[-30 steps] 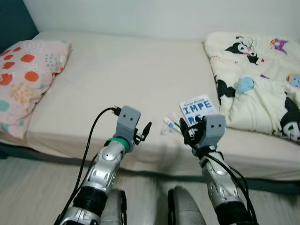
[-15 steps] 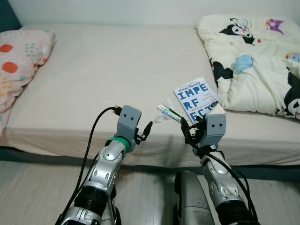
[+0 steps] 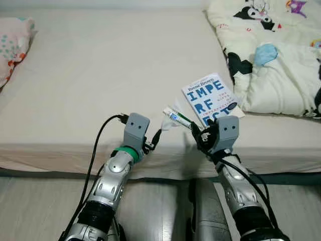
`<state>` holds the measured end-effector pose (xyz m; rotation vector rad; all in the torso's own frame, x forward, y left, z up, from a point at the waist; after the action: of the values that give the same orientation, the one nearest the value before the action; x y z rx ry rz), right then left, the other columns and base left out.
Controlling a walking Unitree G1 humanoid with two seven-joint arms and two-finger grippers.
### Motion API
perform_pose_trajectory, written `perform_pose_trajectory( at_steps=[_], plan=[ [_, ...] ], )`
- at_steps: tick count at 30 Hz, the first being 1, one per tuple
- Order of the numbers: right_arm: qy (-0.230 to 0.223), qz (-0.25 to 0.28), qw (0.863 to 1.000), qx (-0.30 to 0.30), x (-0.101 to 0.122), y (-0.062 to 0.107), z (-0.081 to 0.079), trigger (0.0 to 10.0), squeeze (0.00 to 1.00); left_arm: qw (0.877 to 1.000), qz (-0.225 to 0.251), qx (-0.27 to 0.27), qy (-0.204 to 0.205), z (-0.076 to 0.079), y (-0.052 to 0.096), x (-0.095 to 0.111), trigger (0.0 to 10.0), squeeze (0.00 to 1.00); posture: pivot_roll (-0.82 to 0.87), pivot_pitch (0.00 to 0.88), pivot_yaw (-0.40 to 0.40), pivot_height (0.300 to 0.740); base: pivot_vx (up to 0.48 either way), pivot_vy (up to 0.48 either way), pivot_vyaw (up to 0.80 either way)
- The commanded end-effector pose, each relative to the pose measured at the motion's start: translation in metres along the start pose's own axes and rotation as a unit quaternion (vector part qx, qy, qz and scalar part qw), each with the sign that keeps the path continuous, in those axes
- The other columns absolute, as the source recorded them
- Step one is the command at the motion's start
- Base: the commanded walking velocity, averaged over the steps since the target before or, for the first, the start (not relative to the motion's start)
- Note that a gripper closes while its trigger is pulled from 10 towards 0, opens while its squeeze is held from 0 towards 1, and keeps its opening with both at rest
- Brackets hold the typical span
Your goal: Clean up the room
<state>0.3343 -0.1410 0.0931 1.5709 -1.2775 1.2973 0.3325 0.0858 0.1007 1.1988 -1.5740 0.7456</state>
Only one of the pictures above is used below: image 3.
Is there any white book with blue letters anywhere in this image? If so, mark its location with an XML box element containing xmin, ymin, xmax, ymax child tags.
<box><xmin>181</xmin><ymin>73</ymin><xmax>245</xmax><ymax>128</ymax></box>

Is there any mattress with cream sheet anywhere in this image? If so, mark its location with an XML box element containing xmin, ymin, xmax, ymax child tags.
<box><xmin>0</xmin><ymin>8</ymin><xmax>321</xmax><ymax>180</ymax></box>

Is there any cream cartoon print blanket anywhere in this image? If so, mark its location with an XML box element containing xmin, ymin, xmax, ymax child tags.
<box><xmin>207</xmin><ymin>0</ymin><xmax>321</xmax><ymax>119</ymax></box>

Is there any light blue face mask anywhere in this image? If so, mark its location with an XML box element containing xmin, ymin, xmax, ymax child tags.
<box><xmin>253</xmin><ymin>44</ymin><xmax>278</xmax><ymax>67</ymax></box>

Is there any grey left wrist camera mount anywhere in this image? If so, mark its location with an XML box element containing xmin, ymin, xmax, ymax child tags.
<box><xmin>123</xmin><ymin>113</ymin><xmax>151</xmax><ymax>149</ymax></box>

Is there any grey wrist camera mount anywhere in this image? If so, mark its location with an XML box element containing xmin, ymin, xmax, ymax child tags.
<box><xmin>215</xmin><ymin>115</ymin><xmax>241</xmax><ymax>154</ymax></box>
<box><xmin>123</xmin><ymin>113</ymin><xmax>151</xmax><ymax>149</ymax></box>

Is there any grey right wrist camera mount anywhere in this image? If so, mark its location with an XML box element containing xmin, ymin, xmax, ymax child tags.
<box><xmin>215</xmin><ymin>115</ymin><xmax>241</xmax><ymax>154</ymax></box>

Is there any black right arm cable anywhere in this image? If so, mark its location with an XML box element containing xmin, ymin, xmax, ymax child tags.
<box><xmin>210</xmin><ymin>151</ymin><xmax>279</xmax><ymax>229</ymax></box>

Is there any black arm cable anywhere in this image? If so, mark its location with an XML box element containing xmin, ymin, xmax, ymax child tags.
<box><xmin>61</xmin><ymin>114</ymin><xmax>129</xmax><ymax>239</ymax></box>
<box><xmin>210</xmin><ymin>151</ymin><xmax>279</xmax><ymax>229</ymax></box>

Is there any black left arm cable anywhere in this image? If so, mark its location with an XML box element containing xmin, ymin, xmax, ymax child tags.
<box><xmin>61</xmin><ymin>114</ymin><xmax>129</xmax><ymax>239</ymax></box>

